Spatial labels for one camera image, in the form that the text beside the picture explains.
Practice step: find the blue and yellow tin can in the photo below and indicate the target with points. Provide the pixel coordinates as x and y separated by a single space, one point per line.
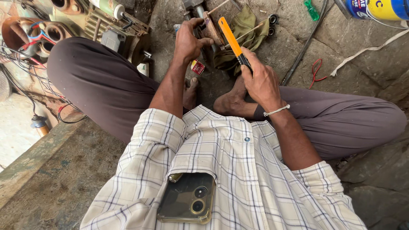
380 9

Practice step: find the person's left foot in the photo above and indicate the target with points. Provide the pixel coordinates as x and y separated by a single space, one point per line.
191 94

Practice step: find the person's foot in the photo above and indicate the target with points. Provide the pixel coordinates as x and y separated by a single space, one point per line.
191 94
231 102

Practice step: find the white cloth strip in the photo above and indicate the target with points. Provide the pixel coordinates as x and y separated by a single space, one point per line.
367 49

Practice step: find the person's left hand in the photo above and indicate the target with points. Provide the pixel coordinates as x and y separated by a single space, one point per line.
187 44

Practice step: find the small white container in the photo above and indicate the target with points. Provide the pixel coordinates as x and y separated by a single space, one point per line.
143 69

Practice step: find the grey metal shaft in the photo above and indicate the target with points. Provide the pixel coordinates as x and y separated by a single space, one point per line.
199 11

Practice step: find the white checked shirt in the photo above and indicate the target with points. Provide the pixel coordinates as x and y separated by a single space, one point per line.
230 179

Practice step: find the thin wooden stick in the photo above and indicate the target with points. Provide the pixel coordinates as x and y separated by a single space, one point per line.
244 34
219 7

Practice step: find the brown trousers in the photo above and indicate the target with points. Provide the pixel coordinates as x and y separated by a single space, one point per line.
105 83

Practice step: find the long black rod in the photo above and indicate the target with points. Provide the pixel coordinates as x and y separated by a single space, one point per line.
303 48

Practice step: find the grey fan guard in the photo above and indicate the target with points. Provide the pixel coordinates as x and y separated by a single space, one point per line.
4 85

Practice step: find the olive green cloth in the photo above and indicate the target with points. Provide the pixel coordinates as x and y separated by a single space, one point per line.
246 28

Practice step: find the black ball bearing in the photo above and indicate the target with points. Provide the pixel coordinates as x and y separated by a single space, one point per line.
271 31
273 19

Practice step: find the brown round metal cover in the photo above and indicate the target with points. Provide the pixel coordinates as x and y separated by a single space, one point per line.
213 30

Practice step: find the orange and black utility knife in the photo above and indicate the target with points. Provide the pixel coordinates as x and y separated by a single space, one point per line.
230 36

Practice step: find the small red packet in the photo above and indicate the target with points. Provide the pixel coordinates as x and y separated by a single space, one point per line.
197 67

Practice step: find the person's right hand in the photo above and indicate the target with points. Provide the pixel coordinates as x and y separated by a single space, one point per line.
263 83

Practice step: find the white thread wristband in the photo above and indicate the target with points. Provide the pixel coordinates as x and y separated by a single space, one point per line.
277 110

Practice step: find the person's right foot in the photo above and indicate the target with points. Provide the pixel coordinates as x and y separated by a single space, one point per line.
231 102

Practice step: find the phone in clear case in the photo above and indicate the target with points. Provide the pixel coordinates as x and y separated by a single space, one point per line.
187 199

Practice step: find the green electric motor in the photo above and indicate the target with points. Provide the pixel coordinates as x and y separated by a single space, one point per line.
105 28

